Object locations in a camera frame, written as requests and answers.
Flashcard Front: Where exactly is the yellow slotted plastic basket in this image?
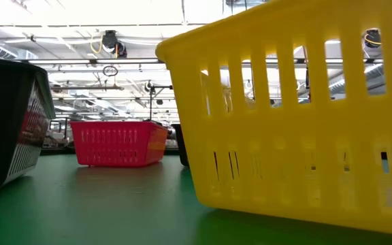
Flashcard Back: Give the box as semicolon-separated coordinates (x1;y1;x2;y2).
154;0;392;238

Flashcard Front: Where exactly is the red slotted plastic basket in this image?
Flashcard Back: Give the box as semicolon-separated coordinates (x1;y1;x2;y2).
69;120;169;168
16;100;51;146

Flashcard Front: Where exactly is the black pole stand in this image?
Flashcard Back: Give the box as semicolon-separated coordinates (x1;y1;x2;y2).
144;80;174;122

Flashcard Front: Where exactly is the long ceiling strip light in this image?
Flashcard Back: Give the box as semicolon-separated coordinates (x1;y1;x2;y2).
22;57;166;66

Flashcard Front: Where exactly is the distant cluttered workbench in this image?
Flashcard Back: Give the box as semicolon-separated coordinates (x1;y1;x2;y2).
42;117;71;149

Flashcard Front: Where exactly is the hanging black cable loop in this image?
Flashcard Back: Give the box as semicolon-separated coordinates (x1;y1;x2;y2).
101;65;119;78

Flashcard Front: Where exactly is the black ceiling cable reel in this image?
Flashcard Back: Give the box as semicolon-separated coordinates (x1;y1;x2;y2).
363;29;382;48
90;29;129;59

